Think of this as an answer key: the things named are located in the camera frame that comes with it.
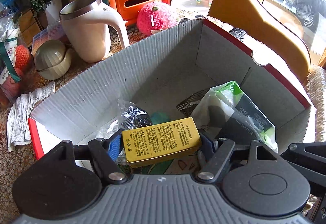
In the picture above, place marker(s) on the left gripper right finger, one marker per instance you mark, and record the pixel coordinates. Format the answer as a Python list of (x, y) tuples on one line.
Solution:
[(217, 154)]

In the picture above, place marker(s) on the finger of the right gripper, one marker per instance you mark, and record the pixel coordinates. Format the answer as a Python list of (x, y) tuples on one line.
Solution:
[(309, 160)]

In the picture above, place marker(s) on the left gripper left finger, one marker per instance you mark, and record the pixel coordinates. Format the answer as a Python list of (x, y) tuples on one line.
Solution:
[(104, 153)]

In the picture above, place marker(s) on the yellow small box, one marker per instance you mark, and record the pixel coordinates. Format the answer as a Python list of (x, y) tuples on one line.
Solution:
[(162, 142)]

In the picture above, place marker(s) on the dark patterned small bag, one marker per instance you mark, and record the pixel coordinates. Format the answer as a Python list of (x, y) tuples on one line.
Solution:
[(131, 116)]

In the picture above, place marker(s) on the green white paper packet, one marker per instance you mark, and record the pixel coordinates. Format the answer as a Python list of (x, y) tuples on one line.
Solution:
[(226, 111)]

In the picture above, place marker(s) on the red cardboard box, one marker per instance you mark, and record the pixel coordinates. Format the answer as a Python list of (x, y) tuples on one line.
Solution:
[(160, 71)]

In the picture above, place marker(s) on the white crumpled cloth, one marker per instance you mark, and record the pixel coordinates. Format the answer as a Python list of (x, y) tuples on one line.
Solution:
[(17, 120)]

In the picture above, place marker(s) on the round cream ribbed container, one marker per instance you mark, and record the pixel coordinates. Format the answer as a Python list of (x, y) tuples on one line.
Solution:
[(53, 59)]

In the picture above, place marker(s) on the clear plastic bag of items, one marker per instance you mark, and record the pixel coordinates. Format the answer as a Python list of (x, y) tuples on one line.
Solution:
[(16, 59)]

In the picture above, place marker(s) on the colourful plastic organizer box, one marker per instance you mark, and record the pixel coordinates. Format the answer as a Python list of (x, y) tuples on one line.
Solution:
[(52, 32)]

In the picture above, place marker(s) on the cream steel mug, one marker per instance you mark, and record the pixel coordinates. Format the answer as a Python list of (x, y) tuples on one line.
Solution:
[(86, 24)]

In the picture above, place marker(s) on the pink fuzzy ball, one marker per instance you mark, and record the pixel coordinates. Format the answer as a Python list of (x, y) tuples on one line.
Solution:
[(156, 16)]

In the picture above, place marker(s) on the yellow chair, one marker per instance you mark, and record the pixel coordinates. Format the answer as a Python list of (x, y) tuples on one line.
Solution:
[(251, 16)]

